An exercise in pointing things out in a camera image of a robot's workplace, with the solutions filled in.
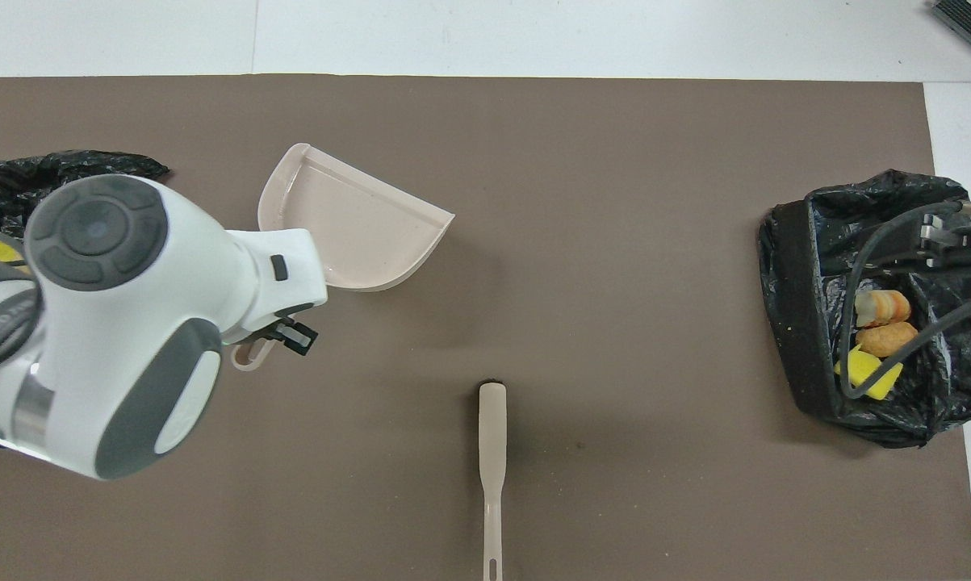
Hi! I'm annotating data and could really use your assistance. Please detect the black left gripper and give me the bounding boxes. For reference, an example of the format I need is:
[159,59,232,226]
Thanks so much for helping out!
[243,316,320,357]

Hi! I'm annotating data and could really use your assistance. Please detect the beige bread chunk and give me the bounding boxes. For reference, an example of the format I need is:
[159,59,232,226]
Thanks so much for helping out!
[854,290,913,328]

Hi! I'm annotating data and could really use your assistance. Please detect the brown bread roll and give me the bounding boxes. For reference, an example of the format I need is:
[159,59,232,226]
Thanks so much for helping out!
[856,321,919,358]

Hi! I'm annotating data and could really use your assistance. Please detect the beige plastic dustpan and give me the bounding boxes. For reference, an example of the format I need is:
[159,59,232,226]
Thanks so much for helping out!
[230,143,456,373]

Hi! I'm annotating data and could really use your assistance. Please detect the beige hand brush black bristles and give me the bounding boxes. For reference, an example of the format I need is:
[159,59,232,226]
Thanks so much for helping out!
[478,379,509,581]

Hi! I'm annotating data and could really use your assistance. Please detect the black bag lined pink bin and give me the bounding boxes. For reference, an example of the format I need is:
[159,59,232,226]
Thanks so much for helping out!
[0,149,171,240]

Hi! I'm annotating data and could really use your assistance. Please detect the brown table mat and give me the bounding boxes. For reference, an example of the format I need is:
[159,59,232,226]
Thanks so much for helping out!
[0,74,971,581]

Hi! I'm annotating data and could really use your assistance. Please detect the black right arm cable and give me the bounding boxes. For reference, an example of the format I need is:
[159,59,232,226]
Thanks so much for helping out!
[840,200,971,401]

